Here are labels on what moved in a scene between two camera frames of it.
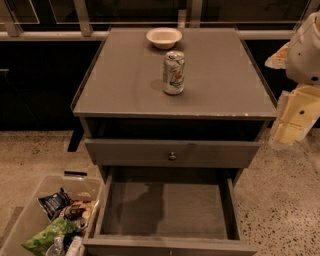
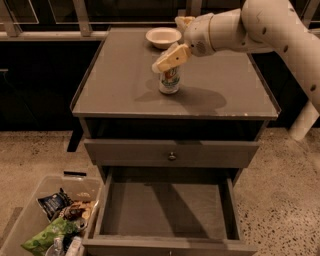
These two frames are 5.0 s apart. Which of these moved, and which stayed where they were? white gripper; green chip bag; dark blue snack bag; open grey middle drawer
Moved: white gripper
Stayed: dark blue snack bag; green chip bag; open grey middle drawer
